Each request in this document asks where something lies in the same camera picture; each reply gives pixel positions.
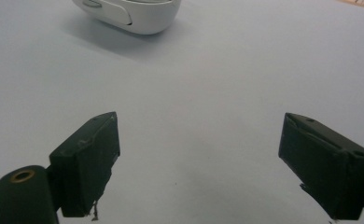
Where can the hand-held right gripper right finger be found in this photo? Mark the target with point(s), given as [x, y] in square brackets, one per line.
[326, 165]

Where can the white computer mouse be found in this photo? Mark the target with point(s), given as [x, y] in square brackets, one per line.
[130, 14]

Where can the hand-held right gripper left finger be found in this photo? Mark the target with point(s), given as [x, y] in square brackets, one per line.
[83, 161]

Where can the wooden board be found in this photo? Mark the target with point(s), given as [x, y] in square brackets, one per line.
[362, 3]

